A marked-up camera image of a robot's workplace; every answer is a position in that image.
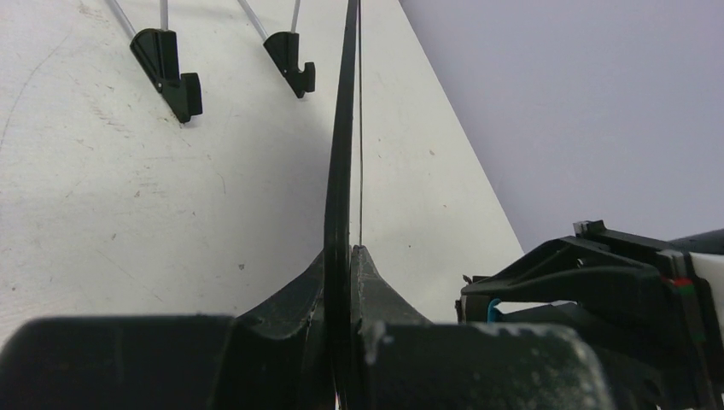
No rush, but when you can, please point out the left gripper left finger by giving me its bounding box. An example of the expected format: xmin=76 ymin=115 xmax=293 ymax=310
xmin=1 ymin=251 xmax=340 ymax=409

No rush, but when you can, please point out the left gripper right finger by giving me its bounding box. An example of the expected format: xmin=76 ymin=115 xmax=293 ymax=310
xmin=349 ymin=246 xmax=616 ymax=409

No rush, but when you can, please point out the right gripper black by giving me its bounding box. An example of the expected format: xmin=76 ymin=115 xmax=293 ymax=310
xmin=458 ymin=220 xmax=723 ymax=409

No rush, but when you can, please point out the blue whiteboard eraser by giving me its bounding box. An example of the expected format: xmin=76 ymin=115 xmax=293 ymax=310
xmin=455 ymin=296 xmax=502 ymax=323

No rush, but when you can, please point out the small whiteboard black frame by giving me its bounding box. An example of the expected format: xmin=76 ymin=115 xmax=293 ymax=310
xmin=324 ymin=0 xmax=364 ymax=409

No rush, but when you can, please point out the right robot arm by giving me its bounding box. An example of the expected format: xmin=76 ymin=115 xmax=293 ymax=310
xmin=455 ymin=220 xmax=723 ymax=409

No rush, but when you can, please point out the wire whiteboard stand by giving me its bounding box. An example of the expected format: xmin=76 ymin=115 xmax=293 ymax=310
xmin=107 ymin=0 xmax=316 ymax=124

